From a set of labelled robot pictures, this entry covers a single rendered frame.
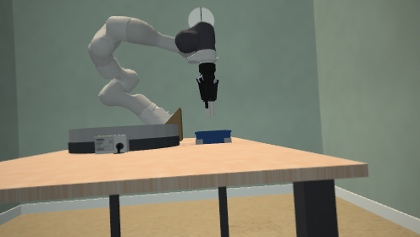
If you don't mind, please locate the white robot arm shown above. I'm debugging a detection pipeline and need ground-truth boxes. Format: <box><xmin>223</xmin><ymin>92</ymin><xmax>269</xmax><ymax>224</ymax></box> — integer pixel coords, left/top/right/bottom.
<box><xmin>88</xmin><ymin>16</ymin><xmax>218</xmax><ymax>125</ymax></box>

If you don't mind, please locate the blue crate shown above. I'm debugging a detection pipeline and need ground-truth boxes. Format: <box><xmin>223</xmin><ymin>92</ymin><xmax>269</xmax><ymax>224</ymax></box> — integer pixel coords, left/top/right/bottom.
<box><xmin>195</xmin><ymin>130</ymin><xmax>232</xmax><ymax>145</ymax></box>

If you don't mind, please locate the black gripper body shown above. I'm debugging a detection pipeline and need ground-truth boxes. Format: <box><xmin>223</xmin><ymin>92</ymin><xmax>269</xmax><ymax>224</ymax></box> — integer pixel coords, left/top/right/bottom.
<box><xmin>199</xmin><ymin>63</ymin><xmax>216</xmax><ymax>85</ymax></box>

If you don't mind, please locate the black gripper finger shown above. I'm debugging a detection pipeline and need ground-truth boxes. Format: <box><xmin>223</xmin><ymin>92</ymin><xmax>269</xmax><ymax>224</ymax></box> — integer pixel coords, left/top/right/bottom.
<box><xmin>209</xmin><ymin>76</ymin><xmax>218</xmax><ymax>116</ymax></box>
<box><xmin>196</xmin><ymin>76</ymin><xmax>211</xmax><ymax>116</ymax></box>

